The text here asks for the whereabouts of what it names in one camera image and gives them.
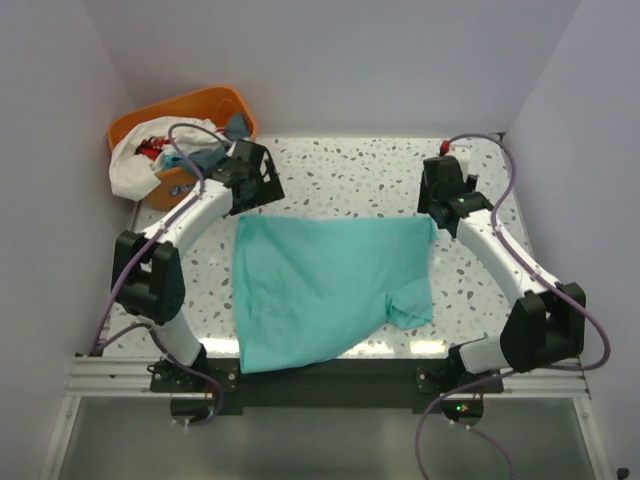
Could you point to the dark blue grey shirt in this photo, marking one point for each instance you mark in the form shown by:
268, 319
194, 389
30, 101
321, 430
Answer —
225, 145

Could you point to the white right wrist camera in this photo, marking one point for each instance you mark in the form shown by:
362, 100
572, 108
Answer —
460, 155

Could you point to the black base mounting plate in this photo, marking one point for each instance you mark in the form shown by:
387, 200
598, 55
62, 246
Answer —
341, 383

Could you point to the teal t shirt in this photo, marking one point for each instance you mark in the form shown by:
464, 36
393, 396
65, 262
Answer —
306, 291

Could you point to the white shirt in basket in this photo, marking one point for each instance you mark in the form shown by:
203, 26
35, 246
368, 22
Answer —
157, 145

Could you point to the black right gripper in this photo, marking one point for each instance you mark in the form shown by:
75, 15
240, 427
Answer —
424, 196

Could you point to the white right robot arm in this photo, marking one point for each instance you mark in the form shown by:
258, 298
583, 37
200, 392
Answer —
543, 327

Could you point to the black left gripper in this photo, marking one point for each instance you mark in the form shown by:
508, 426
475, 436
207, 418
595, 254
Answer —
269, 189

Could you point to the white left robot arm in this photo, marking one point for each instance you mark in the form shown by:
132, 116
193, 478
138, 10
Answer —
147, 276

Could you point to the aluminium frame rail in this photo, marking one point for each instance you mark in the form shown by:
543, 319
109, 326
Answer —
99, 376

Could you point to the orange plastic laundry basket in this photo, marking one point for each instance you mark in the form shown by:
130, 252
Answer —
217, 104

